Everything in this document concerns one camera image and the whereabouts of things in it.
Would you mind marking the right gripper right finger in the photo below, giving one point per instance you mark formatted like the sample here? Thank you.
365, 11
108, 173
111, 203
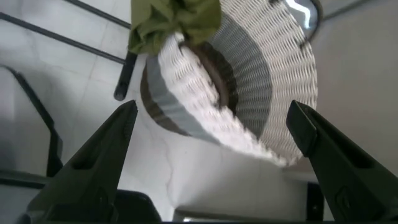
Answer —
351, 180

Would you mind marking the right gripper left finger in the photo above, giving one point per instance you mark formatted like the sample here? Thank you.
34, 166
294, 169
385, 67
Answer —
90, 174

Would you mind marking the green garment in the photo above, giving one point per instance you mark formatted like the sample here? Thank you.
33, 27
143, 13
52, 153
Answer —
174, 18

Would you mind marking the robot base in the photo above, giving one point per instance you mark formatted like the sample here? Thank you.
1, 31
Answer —
314, 202

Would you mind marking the black clothes rack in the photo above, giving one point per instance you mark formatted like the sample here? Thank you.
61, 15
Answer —
124, 81

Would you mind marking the white laundry basket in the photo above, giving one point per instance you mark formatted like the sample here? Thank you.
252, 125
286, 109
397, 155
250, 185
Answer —
280, 62

